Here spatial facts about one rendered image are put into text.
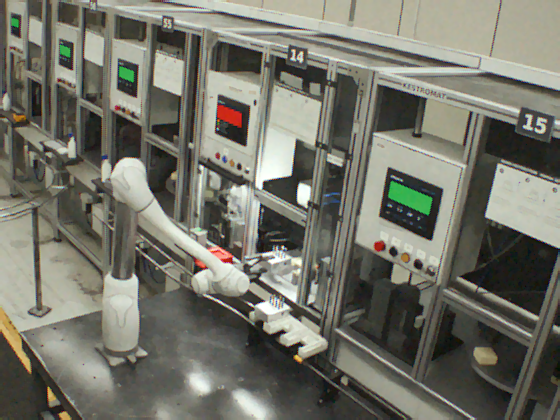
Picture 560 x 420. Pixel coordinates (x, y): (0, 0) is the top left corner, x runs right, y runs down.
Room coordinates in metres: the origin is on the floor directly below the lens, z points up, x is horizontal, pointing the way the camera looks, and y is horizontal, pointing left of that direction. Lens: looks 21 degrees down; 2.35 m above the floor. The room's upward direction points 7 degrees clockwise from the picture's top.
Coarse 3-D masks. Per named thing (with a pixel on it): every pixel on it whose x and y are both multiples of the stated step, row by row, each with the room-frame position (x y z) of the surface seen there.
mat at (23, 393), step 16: (0, 320) 3.34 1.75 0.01; (0, 336) 3.17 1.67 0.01; (16, 336) 3.20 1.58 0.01; (0, 352) 3.00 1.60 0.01; (16, 352) 3.03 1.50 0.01; (0, 368) 2.85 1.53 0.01; (16, 368) 2.88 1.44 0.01; (0, 384) 2.71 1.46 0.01; (16, 384) 2.74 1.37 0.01; (0, 400) 2.58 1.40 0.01; (16, 400) 2.60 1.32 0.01; (32, 400) 2.62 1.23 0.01; (48, 400) 2.65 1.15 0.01; (0, 416) 2.46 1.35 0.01; (16, 416) 2.48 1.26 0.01; (32, 416) 2.50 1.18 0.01; (64, 416) 2.54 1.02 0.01
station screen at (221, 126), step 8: (224, 104) 2.97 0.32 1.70; (240, 112) 2.87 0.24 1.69; (216, 120) 3.01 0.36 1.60; (224, 120) 2.96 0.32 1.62; (216, 128) 3.00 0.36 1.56; (224, 128) 2.96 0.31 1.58; (232, 128) 2.91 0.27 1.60; (240, 128) 2.87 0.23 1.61; (232, 136) 2.91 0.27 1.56; (240, 136) 2.86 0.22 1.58
